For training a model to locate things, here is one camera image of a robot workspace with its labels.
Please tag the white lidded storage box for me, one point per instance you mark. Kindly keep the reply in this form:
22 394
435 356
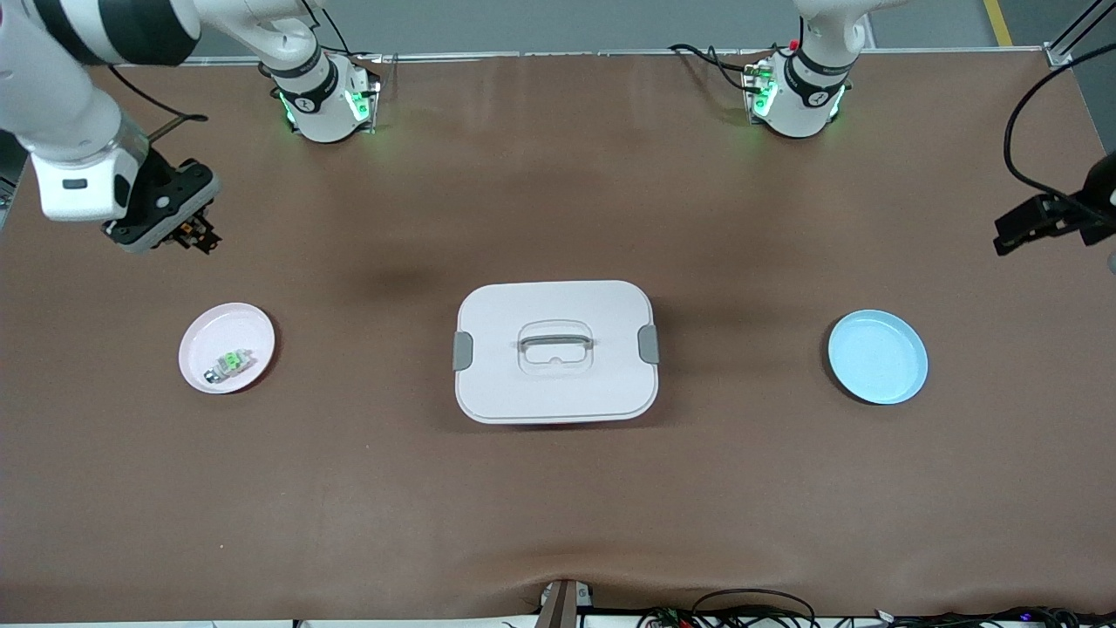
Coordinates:
558 392

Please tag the blue round plate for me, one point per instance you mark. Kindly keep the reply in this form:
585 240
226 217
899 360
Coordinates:
876 358

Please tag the camera stand post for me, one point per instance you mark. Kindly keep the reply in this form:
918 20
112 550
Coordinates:
562 606

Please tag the grey box latch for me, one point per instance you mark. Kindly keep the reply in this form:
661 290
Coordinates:
462 351
649 344

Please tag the green white switch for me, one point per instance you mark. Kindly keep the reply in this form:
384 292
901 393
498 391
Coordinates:
231 360

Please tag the aluminium frame profile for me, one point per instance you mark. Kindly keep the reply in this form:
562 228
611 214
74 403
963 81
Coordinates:
1059 54

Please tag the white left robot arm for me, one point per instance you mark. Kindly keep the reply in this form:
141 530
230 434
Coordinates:
806 96

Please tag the pink round plate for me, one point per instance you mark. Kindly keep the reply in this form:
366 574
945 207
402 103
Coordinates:
222 331

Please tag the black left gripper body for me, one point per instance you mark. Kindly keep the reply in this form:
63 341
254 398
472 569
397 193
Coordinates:
1100 193

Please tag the brown table mat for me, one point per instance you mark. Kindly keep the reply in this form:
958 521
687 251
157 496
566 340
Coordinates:
558 506

